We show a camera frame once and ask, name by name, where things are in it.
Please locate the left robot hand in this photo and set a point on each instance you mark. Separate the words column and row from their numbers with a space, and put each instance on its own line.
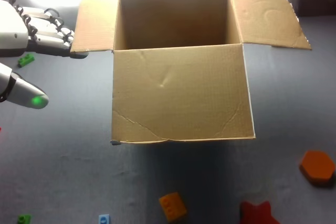
column 13, row 30

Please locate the cardboard box with flaps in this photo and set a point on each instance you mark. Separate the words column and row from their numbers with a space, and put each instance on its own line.
column 181, row 90

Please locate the dark curtain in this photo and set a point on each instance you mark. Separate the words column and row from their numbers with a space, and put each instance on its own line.
column 317, row 6

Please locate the green toy brick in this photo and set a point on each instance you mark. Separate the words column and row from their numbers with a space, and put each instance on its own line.
column 24, row 219
column 26, row 60

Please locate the grey table cloth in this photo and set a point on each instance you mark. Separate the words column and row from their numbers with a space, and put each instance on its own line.
column 65, row 169

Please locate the orange hexagon block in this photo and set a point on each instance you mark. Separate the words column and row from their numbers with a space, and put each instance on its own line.
column 318, row 166

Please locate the blue toy brick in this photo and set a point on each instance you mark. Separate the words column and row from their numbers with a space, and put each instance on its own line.
column 104, row 219

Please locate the red star block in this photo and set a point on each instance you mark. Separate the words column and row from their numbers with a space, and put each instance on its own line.
column 258, row 213

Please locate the orange toy brick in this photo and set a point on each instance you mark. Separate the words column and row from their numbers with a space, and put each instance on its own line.
column 173, row 208

